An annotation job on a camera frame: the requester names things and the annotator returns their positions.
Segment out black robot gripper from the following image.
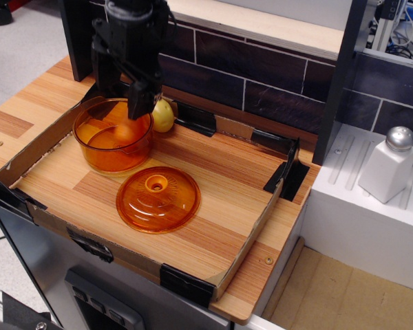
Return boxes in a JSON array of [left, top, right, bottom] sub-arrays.
[[92, 16, 164, 120]]

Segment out orange plastic carrot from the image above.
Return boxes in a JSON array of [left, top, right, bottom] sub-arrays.
[[114, 120, 135, 145]]

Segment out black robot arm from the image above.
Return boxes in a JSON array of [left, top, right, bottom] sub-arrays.
[[91, 1, 171, 120]]

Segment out orange transparent pot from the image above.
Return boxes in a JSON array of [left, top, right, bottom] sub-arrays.
[[73, 96, 153, 175]]

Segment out orange transparent pot lid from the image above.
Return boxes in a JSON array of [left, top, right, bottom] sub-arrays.
[[116, 166, 201, 234]]

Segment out grey toy oven front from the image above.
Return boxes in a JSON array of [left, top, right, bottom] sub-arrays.
[[65, 269, 145, 330]]

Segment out white salt shaker silver cap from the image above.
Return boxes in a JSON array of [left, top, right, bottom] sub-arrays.
[[358, 126, 413, 204]]

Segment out white toy sink drainboard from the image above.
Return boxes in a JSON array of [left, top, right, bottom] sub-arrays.
[[301, 124, 413, 289]]

